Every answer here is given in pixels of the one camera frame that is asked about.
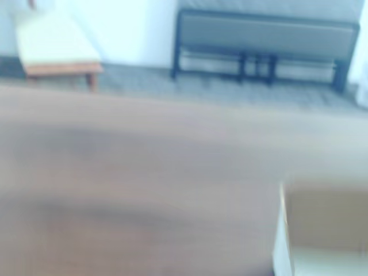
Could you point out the wooden stool with white cushion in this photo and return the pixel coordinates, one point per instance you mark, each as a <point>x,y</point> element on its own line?
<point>57,49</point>

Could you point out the white cardboard box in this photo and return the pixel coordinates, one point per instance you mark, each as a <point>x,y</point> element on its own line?
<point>325,218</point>

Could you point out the black metal bed frame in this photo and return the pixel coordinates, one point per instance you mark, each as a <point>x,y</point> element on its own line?
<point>258,31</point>

